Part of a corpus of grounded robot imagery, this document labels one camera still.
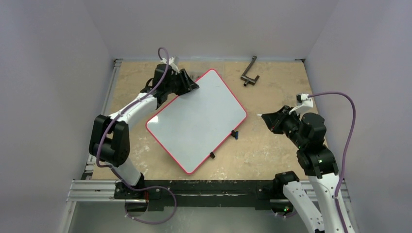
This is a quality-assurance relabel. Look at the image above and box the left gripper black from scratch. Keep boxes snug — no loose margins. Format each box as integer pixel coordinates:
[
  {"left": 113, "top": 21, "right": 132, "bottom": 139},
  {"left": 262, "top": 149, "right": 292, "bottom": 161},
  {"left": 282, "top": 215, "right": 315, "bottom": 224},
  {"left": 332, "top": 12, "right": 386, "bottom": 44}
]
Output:
[{"left": 165, "top": 69, "right": 198, "bottom": 96}]

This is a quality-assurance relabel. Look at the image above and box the whiteboard with red frame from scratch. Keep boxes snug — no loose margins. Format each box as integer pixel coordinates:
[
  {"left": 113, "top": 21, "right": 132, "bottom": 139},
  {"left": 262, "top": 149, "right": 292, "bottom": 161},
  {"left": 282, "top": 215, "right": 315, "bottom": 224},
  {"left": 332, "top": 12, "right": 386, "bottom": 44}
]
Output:
[{"left": 146, "top": 69, "right": 247, "bottom": 174}]

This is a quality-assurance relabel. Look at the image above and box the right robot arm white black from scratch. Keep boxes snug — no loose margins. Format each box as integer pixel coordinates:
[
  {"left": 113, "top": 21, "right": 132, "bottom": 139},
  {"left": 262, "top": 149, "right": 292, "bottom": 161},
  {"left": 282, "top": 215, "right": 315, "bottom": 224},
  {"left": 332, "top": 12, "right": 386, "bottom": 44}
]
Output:
[{"left": 261, "top": 105, "right": 355, "bottom": 233}]

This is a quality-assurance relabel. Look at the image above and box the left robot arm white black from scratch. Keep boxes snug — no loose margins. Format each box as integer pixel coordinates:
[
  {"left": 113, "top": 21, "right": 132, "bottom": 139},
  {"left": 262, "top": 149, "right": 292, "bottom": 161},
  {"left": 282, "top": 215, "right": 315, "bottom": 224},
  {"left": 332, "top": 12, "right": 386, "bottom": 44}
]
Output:
[{"left": 88, "top": 64, "right": 199, "bottom": 199}]

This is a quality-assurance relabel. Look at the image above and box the clear plastic screw box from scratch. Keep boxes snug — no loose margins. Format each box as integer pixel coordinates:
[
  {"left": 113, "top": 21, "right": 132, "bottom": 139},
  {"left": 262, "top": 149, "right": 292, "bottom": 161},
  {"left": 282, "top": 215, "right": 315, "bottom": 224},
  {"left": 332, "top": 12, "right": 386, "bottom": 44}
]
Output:
[{"left": 186, "top": 57, "right": 224, "bottom": 80}]

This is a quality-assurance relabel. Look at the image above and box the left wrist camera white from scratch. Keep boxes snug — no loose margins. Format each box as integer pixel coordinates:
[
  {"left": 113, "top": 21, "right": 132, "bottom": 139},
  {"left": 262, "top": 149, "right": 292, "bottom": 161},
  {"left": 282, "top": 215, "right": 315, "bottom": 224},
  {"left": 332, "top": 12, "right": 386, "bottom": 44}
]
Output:
[{"left": 161, "top": 56, "right": 180, "bottom": 73}]

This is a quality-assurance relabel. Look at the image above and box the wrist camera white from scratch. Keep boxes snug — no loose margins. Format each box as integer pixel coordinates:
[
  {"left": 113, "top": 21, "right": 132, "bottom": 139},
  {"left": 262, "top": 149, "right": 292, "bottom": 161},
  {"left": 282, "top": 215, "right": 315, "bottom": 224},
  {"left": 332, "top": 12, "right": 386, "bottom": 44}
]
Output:
[
  {"left": 161, "top": 56, "right": 180, "bottom": 73},
  {"left": 289, "top": 93, "right": 314, "bottom": 116}
]

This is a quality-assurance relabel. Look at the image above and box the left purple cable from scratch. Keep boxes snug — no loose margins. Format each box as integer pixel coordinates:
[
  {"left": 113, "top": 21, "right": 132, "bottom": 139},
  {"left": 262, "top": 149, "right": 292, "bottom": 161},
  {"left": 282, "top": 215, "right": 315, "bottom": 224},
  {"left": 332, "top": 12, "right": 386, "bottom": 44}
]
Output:
[{"left": 96, "top": 47, "right": 170, "bottom": 190}]

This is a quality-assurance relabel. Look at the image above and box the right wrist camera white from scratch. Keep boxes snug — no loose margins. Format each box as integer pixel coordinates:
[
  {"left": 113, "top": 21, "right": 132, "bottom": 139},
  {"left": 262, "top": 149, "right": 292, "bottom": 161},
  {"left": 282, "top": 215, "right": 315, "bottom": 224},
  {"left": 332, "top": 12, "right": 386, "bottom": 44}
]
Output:
[{"left": 289, "top": 93, "right": 314, "bottom": 116}]

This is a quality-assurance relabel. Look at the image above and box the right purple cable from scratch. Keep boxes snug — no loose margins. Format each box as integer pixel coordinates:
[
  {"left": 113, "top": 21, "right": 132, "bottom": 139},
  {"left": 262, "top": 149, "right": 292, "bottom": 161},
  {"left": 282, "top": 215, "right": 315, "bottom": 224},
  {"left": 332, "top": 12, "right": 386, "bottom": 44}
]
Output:
[{"left": 307, "top": 91, "right": 357, "bottom": 233}]

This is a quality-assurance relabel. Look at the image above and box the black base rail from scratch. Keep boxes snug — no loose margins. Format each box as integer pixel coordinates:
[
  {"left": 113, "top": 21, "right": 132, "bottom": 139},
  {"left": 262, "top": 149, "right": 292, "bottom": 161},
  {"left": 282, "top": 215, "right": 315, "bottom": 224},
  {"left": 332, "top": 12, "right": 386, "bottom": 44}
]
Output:
[{"left": 114, "top": 180, "right": 293, "bottom": 213}]

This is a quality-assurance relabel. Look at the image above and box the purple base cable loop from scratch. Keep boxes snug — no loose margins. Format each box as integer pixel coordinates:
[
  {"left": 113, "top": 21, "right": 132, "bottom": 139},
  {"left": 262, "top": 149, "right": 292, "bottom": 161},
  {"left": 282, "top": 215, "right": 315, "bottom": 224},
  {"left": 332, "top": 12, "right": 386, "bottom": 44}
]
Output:
[{"left": 124, "top": 185, "right": 177, "bottom": 225}]

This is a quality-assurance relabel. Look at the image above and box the aluminium frame rail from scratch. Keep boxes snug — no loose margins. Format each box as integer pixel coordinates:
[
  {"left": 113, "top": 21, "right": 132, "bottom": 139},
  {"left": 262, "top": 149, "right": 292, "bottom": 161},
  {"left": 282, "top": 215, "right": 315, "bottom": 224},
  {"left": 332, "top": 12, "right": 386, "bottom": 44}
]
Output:
[{"left": 57, "top": 58, "right": 125, "bottom": 233}]

